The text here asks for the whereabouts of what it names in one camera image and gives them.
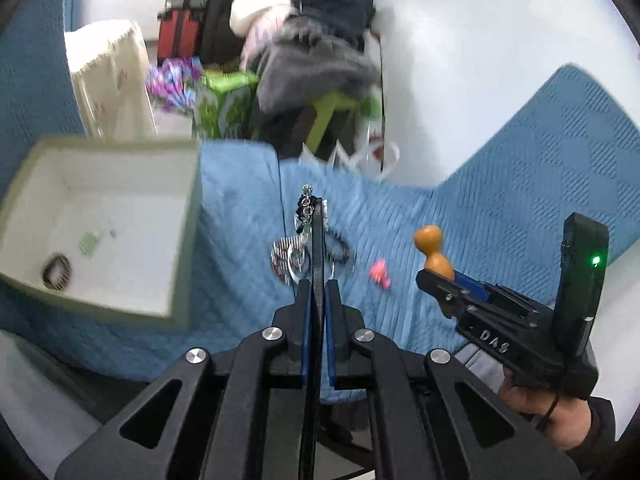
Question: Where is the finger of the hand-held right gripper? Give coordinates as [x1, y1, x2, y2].
[416, 267, 472, 322]
[454, 273, 501, 306]

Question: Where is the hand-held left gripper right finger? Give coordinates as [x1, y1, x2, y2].
[320, 279, 582, 480]

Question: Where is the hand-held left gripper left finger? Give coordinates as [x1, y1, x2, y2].
[55, 279, 314, 480]

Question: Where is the wooden gourd pendant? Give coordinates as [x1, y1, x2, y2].
[413, 225, 456, 282]

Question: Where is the white cardboard box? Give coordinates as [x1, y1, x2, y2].
[0, 135, 204, 333]

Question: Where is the person's right forearm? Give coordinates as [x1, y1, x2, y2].
[565, 396, 619, 475]

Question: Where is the person's right hand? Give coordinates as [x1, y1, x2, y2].
[499, 376, 594, 452]

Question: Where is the small pink hair clip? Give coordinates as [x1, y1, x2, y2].
[369, 258, 392, 289]

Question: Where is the silver hair comb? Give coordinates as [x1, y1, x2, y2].
[270, 234, 312, 287]

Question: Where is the blue quilted blanket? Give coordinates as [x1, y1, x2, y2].
[0, 0, 640, 407]

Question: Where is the green plastic stool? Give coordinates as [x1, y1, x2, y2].
[299, 91, 382, 158]

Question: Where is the green printed box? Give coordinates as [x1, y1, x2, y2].
[192, 70, 261, 142]

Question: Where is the pile of dark clothes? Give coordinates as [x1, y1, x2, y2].
[252, 0, 382, 117]

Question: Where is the purple patterned bag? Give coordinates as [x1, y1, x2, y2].
[146, 56, 204, 114]

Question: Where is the white and pink cloth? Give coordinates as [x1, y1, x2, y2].
[229, 0, 297, 70]

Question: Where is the black and red suitcase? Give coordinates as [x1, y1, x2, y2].
[157, 0, 251, 69]

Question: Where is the cream cloth cover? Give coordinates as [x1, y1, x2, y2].
[64, 20, 159, 141]

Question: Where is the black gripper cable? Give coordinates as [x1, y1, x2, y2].
[534, 394, 563, 432]

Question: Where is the black bead bracelet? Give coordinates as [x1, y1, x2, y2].
[324, 226, 357, 265]

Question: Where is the dark beaded bracelet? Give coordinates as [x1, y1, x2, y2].
[42, 253, 72, 291]

